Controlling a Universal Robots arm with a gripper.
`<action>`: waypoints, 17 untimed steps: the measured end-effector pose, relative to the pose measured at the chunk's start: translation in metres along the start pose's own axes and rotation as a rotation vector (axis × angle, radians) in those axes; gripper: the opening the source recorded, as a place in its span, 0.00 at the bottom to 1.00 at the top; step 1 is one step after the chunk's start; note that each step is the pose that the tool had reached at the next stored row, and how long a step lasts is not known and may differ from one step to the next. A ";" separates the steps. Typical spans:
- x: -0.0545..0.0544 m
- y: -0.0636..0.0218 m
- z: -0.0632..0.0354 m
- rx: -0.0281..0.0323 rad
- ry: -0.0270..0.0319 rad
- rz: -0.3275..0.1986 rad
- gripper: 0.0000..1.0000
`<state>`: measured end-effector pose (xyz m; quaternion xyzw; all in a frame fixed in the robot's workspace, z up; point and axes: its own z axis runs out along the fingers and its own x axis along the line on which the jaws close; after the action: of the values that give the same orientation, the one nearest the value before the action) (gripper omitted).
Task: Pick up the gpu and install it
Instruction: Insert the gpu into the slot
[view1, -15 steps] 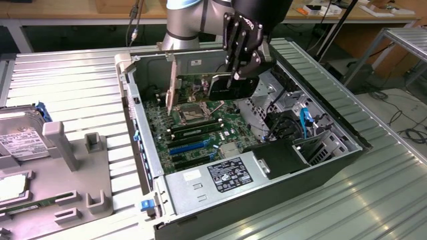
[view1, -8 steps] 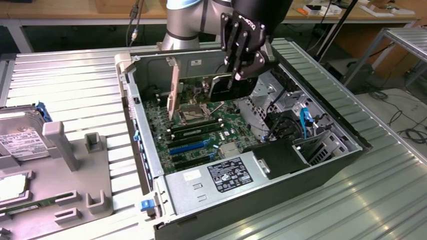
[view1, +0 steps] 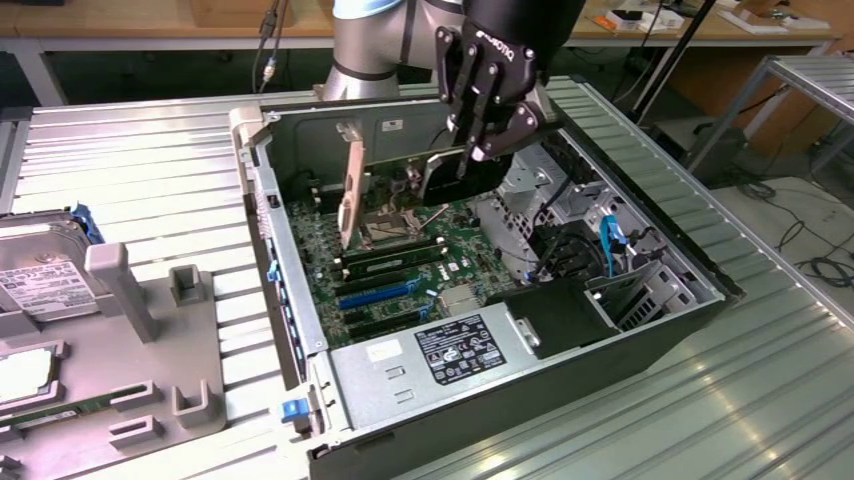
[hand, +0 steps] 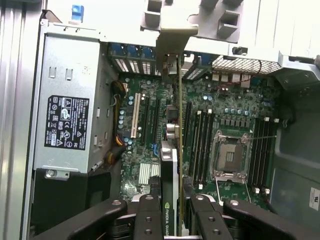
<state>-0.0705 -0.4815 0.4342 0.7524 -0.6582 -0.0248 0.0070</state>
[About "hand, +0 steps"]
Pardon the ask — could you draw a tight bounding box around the silver chipset heatsink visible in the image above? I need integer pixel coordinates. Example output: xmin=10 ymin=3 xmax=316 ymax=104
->
xmin=138 ymin=162 xmax=161 ymax=186

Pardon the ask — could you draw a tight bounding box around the metal socket cover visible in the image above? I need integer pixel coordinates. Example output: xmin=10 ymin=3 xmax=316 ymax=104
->
xmin=213 ymin=171 xmax=252 ymax=206

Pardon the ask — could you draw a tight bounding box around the black RAM slot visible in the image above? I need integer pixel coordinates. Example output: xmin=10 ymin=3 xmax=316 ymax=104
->
xmin=196 ymin=111 xmax=206 ymax=188
xmin=250 ymin=118 xmax=262 ymax=191
xmin=260 ymin=118 xmax=271 ymax=192
xmin=206 ymin=109 xmax=216 ymax=187
xmin=264 ymin=119 xmax=277 ymax=193
xmin=201 ymin=109 xmax=211 ymax=188
xmin=255 ymin=118 xmax=266 ymax=191

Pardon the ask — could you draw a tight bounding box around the CPU socket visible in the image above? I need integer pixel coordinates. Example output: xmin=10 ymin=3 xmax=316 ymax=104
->
xmin=212 ymin=134 xmax=252 ymax=180

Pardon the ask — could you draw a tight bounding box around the black plastic shroud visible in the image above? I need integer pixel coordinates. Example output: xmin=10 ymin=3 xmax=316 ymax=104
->
xmin=31 ymin=168 xmax=112 ymax=238

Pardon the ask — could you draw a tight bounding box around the black expansion slot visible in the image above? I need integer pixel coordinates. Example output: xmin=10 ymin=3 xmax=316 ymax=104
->
xmin=184 ymin=101 xmax=194 ymax=151
xmin=141 ymin=96 xmax=150 ymax=144
xmin=152 ymin=99 xmax=162 ymax=144

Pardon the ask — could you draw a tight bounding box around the thin locking lever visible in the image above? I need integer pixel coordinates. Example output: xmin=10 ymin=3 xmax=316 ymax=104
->
xmin=249 ymin=134 xmax=278 ymax=141

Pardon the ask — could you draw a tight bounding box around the white expansion slot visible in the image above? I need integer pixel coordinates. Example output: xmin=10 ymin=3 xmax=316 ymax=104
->
xmin=130 ymin=92 xmax=140 ymax=139

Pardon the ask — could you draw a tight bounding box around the open black PC case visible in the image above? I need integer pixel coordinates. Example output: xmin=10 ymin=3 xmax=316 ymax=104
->
xmin=24 ymin=9 xmax=320 ymax=240

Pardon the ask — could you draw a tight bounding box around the green motherboard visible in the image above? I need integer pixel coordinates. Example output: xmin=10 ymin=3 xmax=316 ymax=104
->
xmin=109 ymin=72 xmax=279 ymax=208

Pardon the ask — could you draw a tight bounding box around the silver power supply unit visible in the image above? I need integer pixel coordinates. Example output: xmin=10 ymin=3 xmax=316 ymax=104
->
xmin=32 ymin=23 xmax=111 ymax=181

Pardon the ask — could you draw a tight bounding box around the grey parts rack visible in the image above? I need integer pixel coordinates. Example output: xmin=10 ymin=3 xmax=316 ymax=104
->
xmin=138 ymin=0 xmax=262 ymax=57

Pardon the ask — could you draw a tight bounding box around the blue case latch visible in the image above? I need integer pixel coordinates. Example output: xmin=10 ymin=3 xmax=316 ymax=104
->
xmin=70 ymin=4 xmax=85 ymax=22

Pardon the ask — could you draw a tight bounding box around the yellow black wire bundle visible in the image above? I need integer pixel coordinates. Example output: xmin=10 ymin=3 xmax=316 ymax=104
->
xmin=104 ymin=79 xmax=127 ymax=166

